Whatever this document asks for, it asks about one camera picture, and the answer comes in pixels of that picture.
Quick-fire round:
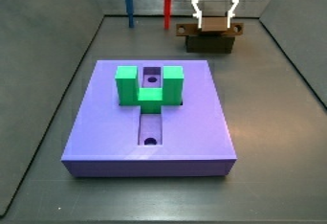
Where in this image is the blue hexagonal peg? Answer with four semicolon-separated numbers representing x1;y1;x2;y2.
125;0;133;28

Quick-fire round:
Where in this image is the red hexagonal peg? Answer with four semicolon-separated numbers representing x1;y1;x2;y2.
162;0;170;30

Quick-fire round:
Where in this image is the purple base block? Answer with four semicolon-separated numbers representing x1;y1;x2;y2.
61;60;236;177

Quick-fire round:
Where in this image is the brown T-shaped block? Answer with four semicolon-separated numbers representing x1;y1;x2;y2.
176;17;244;36

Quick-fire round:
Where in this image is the green U-shaped block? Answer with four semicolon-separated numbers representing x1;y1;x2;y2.
114;66;184;114

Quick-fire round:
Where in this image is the black angle fixture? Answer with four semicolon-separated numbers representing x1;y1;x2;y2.
185;35;234;54

